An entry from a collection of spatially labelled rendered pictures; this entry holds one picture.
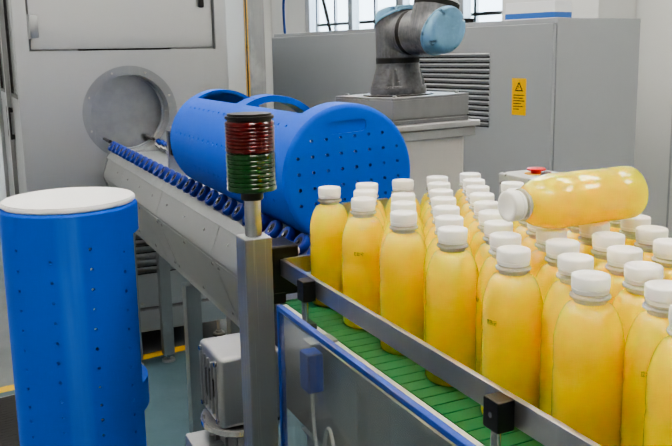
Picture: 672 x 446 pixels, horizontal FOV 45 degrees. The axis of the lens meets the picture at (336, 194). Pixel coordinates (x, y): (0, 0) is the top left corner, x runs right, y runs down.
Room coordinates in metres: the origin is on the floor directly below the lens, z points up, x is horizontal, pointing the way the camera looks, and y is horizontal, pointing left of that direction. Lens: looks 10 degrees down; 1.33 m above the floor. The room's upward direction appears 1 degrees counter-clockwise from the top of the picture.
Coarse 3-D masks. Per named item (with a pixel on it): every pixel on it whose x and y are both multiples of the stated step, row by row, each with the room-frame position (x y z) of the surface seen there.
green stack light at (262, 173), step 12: (228, 156) 1.01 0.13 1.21; (240, 156) 1.00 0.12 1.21; (252, 156) 1.00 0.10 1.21; (264, 156) 1.00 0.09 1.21; (228, 168) 1.01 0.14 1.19; (240, 168) 1.00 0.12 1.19; (252, 168) 1.00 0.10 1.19; (264, 168) 1.00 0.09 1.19; (228, 180) 1.01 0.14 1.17; (240, 180) 1.00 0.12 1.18; (252, 180) 1.00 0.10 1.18; (264, 180) 1.00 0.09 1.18; (240, 192) 1.00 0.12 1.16; (252, 192) 1.00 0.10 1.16; (264, 192) 1.00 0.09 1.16
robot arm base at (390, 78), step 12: (384, 60) 2.14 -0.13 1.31; (396, 60) 2.13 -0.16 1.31; (408, 60) 2.13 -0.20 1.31; (384, 72) 2.14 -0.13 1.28; (396, 72) 2.13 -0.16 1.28; (408, 72) 2.13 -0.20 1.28; (420, 72) 2.16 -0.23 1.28; (372, 84) 2.17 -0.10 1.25; (384, 84) 2.13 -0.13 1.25; (396, 84) 2.13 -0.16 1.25; (408, 84) 2.12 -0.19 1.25; (420, 84) 2.14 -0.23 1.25
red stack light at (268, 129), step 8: (272, 120) 1.03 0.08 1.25; (224, 128) 1.02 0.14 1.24; (232, 128) 1.00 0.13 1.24; (240, 128) 1.00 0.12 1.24; (248, 128) 1.00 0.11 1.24; (256, 128) 1.00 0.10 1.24; (264, 128) 1.01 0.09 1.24; (272, 128) 1.02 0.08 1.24; (232, 136) 1.00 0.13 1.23; (240, 136) 1.00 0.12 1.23; (248, 136) 1.00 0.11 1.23; (256, 136) 1.00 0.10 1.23; (264, 136) 1.01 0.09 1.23; (272, 136) 1.02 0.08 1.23; (232, 144) 1.00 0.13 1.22; (240, 144) 1.00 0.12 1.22; (248, 144) 1.00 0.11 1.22; (256, 144) 1.00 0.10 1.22; (264, 144) 1.01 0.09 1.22; (272, 144) 1.02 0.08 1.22; (232, 152) 1.00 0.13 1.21; (240, 152) 1.00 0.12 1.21; (248, 152) 1.00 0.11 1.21; (256, 152) 1.00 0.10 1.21; (264, 152) 1.01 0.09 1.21
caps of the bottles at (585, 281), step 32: (416, 224) 1.13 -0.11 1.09; (448, 224) 1.08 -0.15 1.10; (480, 224) 1.12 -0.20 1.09; (512, 224) 1.05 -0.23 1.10; (608, 224) 1.03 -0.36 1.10; (640, 224) 1.06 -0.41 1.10; (512, 256) 0.89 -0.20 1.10; (576, 256) 0.87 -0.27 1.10; (608, 256) 0.90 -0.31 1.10; (640, 256) 0.89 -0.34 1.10; (576, 288) 0.79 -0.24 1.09; (608, 288) 0.78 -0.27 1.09
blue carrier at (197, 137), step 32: (224, 96) 2.37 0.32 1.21; (256, 96) 1.97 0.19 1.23; (192, 128) 2.12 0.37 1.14; (288, 128) 1.58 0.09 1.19; (320, 128) 1.55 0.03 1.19; (352, 128) 1.59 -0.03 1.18; (384, 128) 1.61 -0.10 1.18; (192, 160) 2.11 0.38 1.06; (224, 160) 1.85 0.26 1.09; (288, 160) 1.52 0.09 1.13; (320, 160) 1.55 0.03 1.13; (352, 160) 1.58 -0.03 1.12; (384, 160) 1.61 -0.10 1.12; (224, 192) 1.99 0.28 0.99; (288, 192) 1.52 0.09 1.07; (352, 192) 1.58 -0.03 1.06; (384, 192) 1.62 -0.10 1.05; (288, 224) 1.64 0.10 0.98
